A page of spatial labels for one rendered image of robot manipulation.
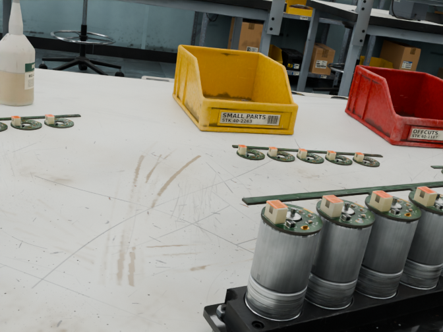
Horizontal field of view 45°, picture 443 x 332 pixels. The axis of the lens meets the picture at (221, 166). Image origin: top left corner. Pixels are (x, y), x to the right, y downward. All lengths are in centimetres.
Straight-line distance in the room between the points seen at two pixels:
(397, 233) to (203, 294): 10
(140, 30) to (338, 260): 447
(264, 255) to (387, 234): 6
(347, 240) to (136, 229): 14
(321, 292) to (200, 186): 17
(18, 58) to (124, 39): 416
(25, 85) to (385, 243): 37
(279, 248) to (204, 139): 28
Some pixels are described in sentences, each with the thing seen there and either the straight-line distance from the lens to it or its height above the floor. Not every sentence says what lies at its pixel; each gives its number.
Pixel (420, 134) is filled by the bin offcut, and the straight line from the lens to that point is 60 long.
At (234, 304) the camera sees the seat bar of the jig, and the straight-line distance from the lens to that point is 23.
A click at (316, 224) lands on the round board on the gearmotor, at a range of 22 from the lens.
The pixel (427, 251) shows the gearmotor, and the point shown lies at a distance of 27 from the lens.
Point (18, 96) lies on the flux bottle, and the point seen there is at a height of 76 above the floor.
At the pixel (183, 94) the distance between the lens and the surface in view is 57.
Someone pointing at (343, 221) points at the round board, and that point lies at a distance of 23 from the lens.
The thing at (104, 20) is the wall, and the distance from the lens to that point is 464.
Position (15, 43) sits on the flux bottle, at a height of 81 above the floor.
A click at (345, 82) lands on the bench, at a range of 287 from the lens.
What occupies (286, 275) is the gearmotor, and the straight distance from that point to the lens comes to 22.
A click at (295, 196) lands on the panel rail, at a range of 24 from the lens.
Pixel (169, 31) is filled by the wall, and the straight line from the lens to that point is 468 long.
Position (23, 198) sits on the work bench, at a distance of 35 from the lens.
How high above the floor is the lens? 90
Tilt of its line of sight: 21 degrees down
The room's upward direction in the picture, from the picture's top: 9 degrees clockwise
